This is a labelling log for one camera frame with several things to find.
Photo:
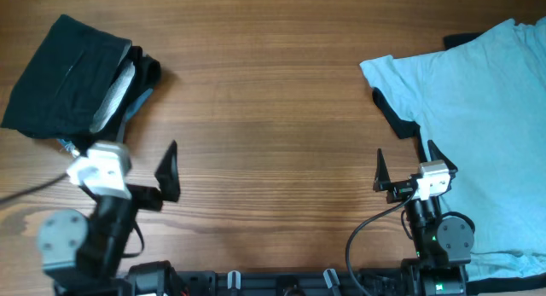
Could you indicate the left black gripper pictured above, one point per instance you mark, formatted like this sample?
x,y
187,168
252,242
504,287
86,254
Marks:
x,y
167,175

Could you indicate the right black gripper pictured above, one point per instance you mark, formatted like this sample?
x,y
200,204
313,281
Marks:
x,y
398,189

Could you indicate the black shorts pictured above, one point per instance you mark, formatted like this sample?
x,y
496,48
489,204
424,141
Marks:
x,y
78,78

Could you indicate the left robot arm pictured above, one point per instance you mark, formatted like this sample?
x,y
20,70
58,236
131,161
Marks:
x,y
82,254

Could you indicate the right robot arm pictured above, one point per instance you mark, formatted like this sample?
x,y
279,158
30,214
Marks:
x,y
442,240

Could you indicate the black garment under pile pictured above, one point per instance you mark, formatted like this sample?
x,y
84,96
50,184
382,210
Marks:
x,y
396,117

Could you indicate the folded grey trousers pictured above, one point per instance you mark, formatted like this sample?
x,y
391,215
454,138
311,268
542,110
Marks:
x,y
121,131

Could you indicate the folded blue denim garment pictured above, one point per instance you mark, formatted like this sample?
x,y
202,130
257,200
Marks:
x,y
76,147

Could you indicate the light blue t-shirt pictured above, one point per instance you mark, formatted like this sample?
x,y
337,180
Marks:
x,y
482,138

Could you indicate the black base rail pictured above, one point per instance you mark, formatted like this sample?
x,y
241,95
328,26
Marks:
x,y
326,282

